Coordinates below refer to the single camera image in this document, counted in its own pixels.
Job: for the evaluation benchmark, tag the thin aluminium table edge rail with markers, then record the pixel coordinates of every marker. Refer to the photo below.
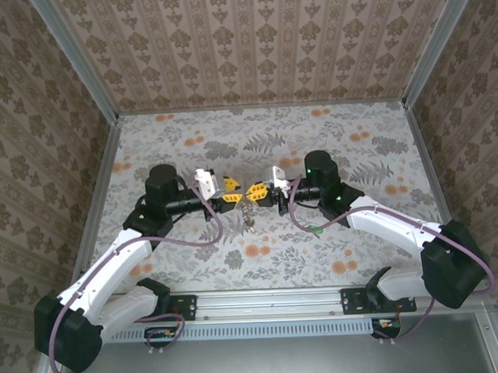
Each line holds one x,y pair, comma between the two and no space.
270,105

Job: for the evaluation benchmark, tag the aluminium frame post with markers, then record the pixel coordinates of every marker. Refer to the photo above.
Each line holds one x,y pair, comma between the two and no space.
76,57
435,45

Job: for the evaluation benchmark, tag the black connector box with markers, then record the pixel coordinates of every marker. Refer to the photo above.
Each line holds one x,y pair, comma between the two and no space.
386,325
162,333

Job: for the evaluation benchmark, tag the grey metal panel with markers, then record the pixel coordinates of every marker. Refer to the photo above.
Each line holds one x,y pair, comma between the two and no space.
279,361

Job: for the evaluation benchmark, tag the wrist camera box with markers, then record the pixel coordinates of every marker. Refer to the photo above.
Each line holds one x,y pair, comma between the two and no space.
276,177
204,183

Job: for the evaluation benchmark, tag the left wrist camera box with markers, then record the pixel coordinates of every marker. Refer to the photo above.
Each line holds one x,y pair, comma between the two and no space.
204,183

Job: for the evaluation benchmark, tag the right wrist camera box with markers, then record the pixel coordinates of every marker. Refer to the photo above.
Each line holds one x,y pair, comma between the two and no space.
276,177

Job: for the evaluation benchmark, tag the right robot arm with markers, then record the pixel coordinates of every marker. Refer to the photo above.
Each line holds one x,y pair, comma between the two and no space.
389,222

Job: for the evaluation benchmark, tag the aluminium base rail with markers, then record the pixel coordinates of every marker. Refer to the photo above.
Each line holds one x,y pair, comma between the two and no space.
269,302

